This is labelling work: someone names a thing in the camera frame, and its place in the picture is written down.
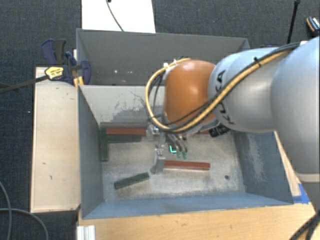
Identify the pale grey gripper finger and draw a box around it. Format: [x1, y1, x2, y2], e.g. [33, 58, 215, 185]
[149, 148, 161, 175]
[158, 150, 167, 173]

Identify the dark green flat block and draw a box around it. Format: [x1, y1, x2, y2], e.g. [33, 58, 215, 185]
[107, 134, 143, 144]
[113, 172, 151, 191]
[99, 127, 110, 163]

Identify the pale wood board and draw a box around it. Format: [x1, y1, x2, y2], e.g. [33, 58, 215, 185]
[29, 66, 82, 214]

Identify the red-brown flat block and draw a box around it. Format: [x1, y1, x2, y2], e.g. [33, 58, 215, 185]
[163, 159, 211, 172]
[105, 126, 149, 136]

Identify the black cylinder on white bracket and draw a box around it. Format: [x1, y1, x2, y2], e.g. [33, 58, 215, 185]
[208, 124, 230, 138]

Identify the grey metal bin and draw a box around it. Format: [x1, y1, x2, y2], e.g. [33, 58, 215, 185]
[75, 28, 295, 220]

